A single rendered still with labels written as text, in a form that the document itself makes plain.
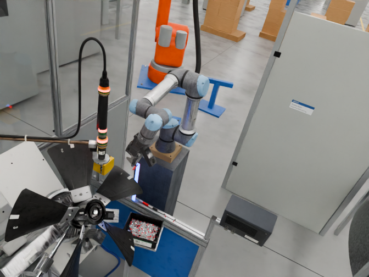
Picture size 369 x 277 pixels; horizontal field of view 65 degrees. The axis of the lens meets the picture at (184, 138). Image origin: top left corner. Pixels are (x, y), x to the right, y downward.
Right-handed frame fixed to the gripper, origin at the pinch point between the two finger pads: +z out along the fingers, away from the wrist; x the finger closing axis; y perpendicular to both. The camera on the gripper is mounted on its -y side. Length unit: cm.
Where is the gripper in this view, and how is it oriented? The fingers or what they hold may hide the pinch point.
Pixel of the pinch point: (134, 165)
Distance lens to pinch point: 161.7
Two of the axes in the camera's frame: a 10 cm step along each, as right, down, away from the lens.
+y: -7.8, -6.2, 0.9
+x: -4.5, 4.4, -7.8
